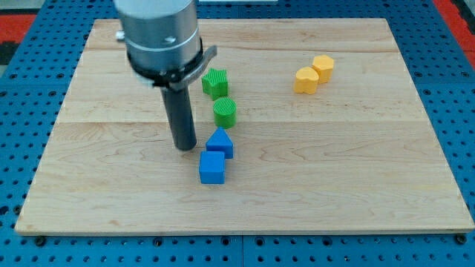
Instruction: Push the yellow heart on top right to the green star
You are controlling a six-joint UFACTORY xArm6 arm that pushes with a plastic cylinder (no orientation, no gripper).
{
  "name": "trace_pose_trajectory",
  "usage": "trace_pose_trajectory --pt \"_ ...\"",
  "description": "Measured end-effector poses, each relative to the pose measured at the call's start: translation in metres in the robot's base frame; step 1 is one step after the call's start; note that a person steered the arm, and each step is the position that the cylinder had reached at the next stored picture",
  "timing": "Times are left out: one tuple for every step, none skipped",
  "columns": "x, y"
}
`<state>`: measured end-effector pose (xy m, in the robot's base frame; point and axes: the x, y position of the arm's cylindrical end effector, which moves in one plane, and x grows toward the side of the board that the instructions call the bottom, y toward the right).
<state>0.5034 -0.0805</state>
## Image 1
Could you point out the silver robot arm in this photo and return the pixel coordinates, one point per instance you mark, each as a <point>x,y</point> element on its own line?
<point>161,37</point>

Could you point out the green star block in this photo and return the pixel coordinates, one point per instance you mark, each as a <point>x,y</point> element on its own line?
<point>215,83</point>

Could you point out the yellow heart block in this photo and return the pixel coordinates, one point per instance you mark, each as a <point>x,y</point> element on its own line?
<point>306,80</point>

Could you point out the blue triangle block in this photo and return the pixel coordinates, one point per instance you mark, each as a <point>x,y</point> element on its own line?
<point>220,141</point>

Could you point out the green cylinder block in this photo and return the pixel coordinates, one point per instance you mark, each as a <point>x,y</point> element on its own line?
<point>225,112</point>

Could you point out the blue cube block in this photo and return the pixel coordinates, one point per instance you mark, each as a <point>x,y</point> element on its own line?
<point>212,167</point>

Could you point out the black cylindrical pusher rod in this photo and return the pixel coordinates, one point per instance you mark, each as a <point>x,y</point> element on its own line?
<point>180,119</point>

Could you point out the wooden board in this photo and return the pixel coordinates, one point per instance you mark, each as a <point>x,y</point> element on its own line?
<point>359,156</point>

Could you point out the yellow pentagon block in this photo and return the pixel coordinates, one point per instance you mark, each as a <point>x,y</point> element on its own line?
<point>323,65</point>

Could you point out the black clamp bracket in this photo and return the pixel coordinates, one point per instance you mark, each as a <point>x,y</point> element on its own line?
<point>185,76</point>

